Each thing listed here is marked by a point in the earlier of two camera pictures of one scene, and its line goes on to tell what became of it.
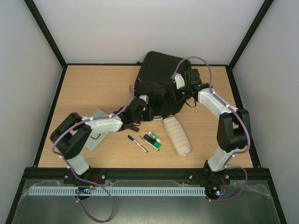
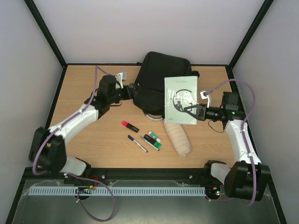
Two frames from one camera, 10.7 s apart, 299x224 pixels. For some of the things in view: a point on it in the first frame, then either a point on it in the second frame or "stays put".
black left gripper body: [137, 118] -> [127, 95]
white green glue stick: [154, 136] stays put
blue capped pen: [131, 138] stays put
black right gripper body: [174, 94] -> [201, 112]
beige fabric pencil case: [178, 136] stays put
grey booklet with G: [96, 136] -> [180, 92]
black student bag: [157, 80] stays put
